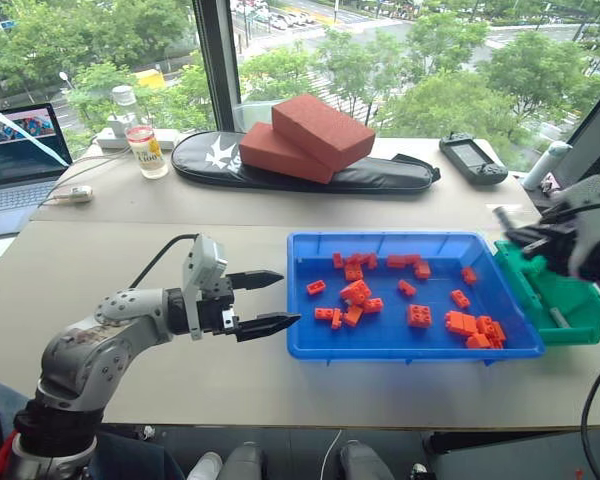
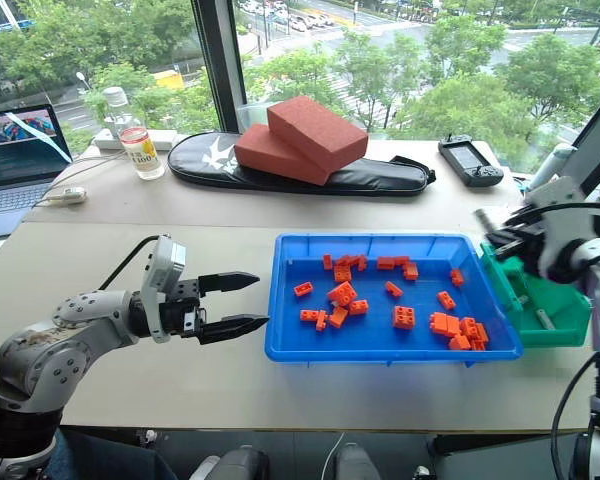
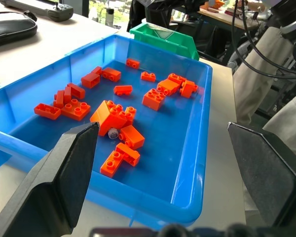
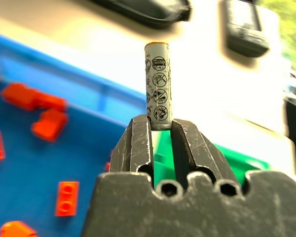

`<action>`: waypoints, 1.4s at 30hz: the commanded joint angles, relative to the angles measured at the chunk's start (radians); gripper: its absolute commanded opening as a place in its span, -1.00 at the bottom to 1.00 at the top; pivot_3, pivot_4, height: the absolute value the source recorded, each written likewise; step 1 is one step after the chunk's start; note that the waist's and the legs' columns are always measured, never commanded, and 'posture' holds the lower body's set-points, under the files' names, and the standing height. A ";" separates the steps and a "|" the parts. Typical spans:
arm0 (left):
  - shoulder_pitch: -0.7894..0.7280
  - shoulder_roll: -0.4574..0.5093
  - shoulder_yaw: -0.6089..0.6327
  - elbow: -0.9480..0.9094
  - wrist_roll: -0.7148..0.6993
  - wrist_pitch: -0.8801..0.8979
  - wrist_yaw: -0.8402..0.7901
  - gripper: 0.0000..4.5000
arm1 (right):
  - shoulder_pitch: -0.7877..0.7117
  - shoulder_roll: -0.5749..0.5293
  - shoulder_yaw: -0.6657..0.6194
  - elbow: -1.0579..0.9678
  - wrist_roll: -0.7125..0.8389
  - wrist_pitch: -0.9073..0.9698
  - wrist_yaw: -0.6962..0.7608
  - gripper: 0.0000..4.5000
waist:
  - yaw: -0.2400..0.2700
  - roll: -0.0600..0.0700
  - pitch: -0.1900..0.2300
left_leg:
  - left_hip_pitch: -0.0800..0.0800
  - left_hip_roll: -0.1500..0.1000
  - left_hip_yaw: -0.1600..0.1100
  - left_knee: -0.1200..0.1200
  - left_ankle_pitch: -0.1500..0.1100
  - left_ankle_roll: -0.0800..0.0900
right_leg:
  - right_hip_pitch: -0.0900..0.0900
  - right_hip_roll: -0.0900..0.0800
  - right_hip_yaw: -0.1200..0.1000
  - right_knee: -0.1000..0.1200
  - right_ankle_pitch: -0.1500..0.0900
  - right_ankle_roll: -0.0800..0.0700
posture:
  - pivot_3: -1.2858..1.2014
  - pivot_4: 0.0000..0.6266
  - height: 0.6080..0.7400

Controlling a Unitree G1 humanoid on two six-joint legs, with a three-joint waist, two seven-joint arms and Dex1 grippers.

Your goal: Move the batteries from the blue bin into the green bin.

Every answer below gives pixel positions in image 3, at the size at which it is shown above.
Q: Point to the black zipped pouch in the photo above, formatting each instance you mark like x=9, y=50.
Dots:
x=10, y=29

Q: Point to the wooden background table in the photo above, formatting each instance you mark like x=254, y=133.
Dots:
x=219, y=16

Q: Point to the orange box on background table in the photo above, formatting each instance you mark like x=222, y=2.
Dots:
x=213, y=3

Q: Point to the large orange building brick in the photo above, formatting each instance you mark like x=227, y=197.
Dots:
x=108, y=118

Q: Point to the dark grey remote controller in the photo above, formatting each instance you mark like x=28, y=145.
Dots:
x=51, y=11

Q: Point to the clear water bottle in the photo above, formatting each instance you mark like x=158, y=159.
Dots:
x=109, y=17

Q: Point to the small grey cylindrical battery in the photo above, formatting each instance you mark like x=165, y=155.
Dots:
x=112, y=133

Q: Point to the person in beige trousers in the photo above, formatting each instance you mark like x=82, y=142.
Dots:
x=256, y=74

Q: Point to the green plastic bin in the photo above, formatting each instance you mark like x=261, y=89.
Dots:
x=180, y=47

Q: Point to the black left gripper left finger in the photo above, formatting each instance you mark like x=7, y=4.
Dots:
x=51, y=187

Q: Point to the blue plastic bin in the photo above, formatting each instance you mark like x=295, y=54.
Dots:
x=162, y=148

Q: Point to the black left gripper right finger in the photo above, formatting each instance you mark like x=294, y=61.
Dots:
x=271, y=172

